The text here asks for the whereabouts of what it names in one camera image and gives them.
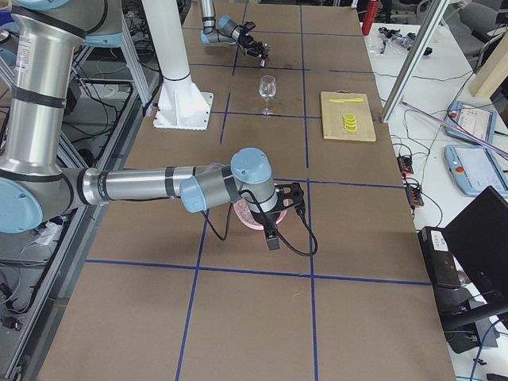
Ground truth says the aluminium frame post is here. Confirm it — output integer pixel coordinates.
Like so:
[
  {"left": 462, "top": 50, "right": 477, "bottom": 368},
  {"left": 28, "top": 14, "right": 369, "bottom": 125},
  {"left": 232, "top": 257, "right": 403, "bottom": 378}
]
[{"left": 380, "top": 0, "right": 449, "bottom": 123}]

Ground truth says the bamboo cutting board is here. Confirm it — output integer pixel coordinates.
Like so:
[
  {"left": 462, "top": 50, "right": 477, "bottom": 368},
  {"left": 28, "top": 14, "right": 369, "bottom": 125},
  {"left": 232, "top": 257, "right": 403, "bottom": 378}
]
[{"left": 320, "top": 91, "right": 376, "bottom": 142}]

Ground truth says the black box device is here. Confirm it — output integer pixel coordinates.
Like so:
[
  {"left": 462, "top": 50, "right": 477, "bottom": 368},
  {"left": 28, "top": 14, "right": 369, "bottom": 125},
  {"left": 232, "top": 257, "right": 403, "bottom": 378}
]
[{"left": 418, "top": 226, "right": 461, "bottom": 290}]

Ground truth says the red cylinder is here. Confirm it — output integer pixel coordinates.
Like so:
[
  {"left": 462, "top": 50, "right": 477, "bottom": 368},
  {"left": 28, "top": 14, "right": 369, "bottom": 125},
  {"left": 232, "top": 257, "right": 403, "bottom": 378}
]
[{"left": 361, "top": 0, "right": 380, "bottom": 36}]

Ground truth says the yellow plastic knife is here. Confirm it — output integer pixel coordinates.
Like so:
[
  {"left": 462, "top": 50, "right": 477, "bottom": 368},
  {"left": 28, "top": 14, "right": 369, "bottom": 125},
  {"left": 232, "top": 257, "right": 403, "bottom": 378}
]
[{"left": 329, "top": 98, "right": 364, "bottom": 104}]

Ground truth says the blue teach pendant near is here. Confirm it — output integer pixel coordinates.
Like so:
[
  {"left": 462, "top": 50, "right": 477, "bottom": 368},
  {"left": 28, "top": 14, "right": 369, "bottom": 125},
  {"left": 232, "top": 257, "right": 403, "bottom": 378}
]
[{"left": 444, "top": 144, "right": 507, "bottom": 197}]

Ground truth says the pink bowl of ice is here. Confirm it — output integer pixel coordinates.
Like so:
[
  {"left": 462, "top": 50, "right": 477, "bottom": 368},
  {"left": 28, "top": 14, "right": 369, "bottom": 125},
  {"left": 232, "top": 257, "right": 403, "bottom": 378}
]
[{"left": 233, "top": 198, "right": 290, "bottom": 231}]

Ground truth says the blue teach pendant far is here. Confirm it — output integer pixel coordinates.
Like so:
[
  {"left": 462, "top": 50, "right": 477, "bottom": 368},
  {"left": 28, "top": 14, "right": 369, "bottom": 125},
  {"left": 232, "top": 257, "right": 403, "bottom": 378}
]
[{"left": 445, "top": 101, "right": 498, "bottom": 143}]

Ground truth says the black monitor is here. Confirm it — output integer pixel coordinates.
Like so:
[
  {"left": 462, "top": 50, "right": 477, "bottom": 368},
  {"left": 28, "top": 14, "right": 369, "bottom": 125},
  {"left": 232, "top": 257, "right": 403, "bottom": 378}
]
[{"left": 441, "top": 186, "right": 507, "bottom": 330}]

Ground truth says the clear wine glass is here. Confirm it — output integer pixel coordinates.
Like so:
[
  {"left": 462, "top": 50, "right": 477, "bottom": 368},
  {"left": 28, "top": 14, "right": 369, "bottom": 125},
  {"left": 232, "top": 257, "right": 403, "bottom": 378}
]
[{"left": 259, "top": 75, "right": 277, "bottom": 117}]

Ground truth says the lemon slice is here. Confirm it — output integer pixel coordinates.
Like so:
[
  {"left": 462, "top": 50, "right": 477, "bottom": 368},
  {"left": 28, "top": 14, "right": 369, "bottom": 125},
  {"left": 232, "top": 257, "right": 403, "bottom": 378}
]
[{"left": 344, "top": 124, "right": 357, "bottom": 133}]

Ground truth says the clear plastic bag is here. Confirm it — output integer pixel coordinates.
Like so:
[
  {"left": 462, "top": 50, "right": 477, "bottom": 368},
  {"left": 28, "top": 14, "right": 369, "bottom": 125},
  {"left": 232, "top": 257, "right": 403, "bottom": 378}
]
[{"left": 367, "top": 27, "right": 417, "bottom": 56}]

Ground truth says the grey office chair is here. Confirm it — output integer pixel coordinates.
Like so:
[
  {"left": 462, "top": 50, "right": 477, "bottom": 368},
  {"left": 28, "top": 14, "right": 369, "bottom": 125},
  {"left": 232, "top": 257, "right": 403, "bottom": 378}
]
[{"left": 455, "top": 0, "right": 507, "bottom": 60}]

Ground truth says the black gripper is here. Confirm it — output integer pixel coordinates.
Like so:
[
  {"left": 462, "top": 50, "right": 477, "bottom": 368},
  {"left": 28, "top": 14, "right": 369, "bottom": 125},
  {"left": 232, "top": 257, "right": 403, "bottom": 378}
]
[
  {"left": 252, "top": 198, "right": 287, "bottom": 227},
  {"left": 237, "top": 31, "right": 270, "bottom": 59}
]

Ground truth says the blue teach pendant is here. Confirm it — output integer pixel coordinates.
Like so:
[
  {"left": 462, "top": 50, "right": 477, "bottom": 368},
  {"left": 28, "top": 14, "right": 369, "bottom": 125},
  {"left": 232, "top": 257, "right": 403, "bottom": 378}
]
[
  {"left": 444, "top": 144, "right": 507, "bottom": 197},
  {"left": 445, "top": 101, "right": 498, "bottom": 143}
]

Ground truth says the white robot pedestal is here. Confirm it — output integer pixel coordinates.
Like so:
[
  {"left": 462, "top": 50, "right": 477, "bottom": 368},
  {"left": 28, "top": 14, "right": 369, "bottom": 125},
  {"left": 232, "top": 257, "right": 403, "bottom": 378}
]
[{"left": 142, "top": 0, "right": 214, "bottom": 131}]

